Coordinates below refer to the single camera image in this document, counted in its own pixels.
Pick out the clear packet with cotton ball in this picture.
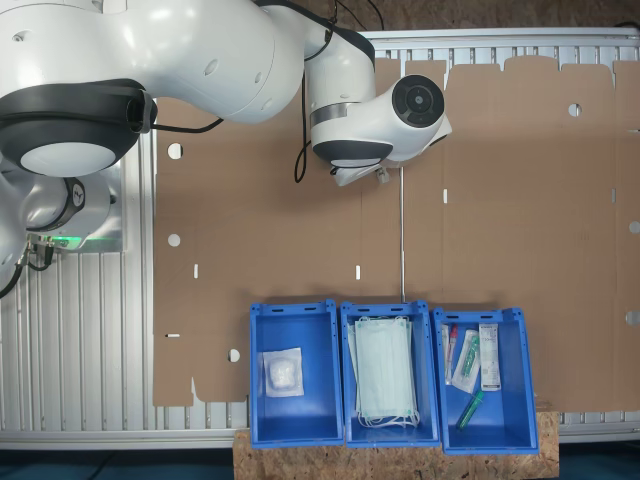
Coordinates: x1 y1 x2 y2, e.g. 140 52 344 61
257 346 305 399

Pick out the blue bin with cotton packet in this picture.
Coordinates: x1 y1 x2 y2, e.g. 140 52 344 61
248 298 346 449

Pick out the brown cardboard sheet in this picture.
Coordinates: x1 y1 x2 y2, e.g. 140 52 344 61
403 55 640 414
152 57 404 407

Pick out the stack of white face masks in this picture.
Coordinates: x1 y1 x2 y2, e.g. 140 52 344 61
348 315 421 430

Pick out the packet with red-capped tube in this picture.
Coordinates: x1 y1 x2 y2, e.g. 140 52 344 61
441 323 460 386

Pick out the clear packet with green swabs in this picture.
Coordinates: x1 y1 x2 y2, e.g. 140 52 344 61
452 328 482 395

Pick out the long white printed packet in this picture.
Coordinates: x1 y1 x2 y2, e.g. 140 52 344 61
478 322 502 392

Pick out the green capped tube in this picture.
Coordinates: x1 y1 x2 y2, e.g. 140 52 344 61
456 390 486 431

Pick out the blue bin with masks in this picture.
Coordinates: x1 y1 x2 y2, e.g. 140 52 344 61
338 299 442 450

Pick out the blue bin with tube packets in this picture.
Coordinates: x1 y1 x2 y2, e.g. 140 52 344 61
432 307 541 456

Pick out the chipboard panel under bins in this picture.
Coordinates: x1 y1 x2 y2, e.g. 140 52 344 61
232 410 561 480

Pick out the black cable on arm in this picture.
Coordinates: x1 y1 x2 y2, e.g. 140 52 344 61
144 0 351 184

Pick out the black base cable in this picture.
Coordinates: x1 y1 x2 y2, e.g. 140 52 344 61
0 242 56 301

